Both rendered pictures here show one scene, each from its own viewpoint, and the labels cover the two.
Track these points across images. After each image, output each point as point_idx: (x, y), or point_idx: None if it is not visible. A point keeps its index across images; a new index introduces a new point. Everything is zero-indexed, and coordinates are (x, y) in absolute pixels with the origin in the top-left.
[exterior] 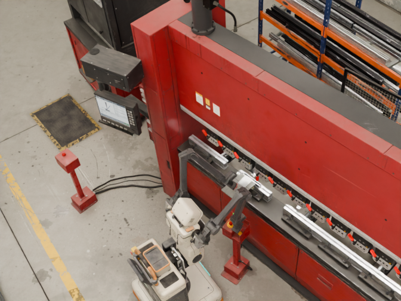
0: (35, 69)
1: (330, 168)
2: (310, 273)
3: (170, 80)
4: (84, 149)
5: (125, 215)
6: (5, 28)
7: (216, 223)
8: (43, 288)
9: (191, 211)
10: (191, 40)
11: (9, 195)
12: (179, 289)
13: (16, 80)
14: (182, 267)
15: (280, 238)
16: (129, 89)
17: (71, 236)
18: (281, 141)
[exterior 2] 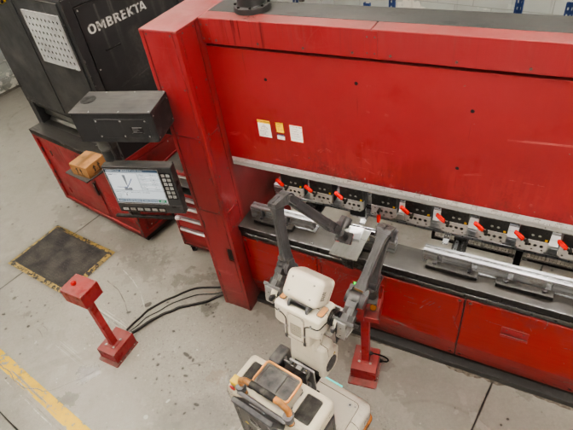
0: (4, 211)
1: (523, 137)
2: (485, 332)
3: (214, 116)
4: (98, 283)
5: (184, 348)
6: None
7: (362, 287)
8: None
9: (321, 281)
10: (243, 23)
11: (0, 377)
12: (328, 418)
13: None
14: (311, 384)
15: (430, 296)
16: (159, 137)
17: (113, 403)
18: (422, 132)
